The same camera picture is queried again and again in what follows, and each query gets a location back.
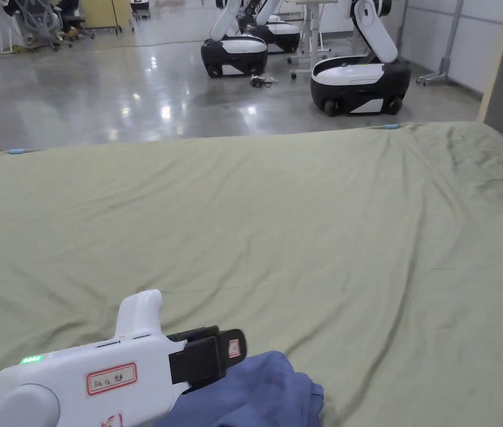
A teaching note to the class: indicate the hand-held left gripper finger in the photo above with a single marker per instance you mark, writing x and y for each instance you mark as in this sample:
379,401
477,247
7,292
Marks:
233,347

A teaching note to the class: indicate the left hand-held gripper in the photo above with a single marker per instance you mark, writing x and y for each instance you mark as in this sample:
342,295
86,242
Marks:
78,360

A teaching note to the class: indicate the dark blue shirt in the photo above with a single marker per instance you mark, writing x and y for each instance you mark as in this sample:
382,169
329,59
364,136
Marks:
251,391

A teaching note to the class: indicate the bed with pale green sheet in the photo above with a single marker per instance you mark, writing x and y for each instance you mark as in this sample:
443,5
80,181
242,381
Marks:
278,222

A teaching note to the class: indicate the blue sheet clip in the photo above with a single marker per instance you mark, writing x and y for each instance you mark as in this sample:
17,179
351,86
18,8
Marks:
16,151
391,126

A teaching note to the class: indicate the white and black mobile robot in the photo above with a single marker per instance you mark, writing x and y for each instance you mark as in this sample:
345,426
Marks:
233,53
358,80
280,33

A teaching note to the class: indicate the wooden cabinet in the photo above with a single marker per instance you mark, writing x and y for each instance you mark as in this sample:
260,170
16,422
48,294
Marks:
100,15

